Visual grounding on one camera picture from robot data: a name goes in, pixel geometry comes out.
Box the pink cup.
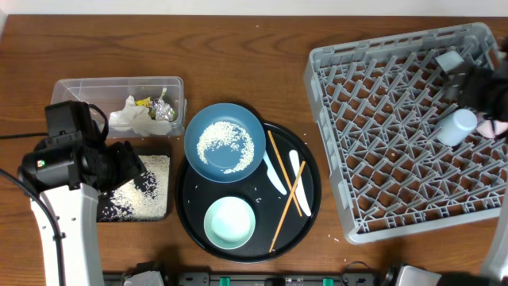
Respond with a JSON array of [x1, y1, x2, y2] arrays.
[[476, 119, 508, 140]]

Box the light blue small plate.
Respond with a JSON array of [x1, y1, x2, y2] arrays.
[[435, 51, 464, 74]]

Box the white cup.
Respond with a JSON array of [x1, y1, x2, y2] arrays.
[[436, 109, 477, 147]]

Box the pile of white rice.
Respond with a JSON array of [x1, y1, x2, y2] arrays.
[[97, 121, 256, 221]]

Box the white tissue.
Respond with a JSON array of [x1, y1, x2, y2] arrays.
[[109, 96, 172, 137]]

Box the yellow snack wrapper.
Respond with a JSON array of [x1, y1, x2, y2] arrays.
[[135, 97, 156, 120]]

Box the silver foil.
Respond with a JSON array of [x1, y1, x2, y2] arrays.
[[151, 87, 175, 122]]

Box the dark blue plate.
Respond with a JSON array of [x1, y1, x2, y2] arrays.
[[184, 103, 266, 183]]

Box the teal bowl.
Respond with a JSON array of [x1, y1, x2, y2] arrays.
[[203, 196, 256, 250]]

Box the light blue plastic knife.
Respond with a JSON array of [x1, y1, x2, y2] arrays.
[[263, 152, 287, 195]]

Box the wooden chopstick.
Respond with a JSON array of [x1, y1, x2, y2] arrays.
[[267, 130, 302, 217], [269, 161, 306, 253]]

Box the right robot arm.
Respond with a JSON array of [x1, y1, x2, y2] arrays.
[[382, 52, 507, 286]]

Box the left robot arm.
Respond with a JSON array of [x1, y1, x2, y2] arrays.
[[18, 101, 145, 285]]

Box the grey dishwasher rack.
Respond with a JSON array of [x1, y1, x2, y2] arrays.
[[304, 23, 507, 244]]

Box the black rectangular tray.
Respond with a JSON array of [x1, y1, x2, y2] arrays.
[[97, 146, 171, 222]]

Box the clear plastic bin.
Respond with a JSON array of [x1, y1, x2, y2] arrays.
[[52, 76, 187, 138]]

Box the black round tray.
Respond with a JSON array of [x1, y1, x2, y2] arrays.
[[175, 122, 321, 263]]

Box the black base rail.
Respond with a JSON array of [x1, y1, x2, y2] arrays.
[[102, 271, 398, 286]]

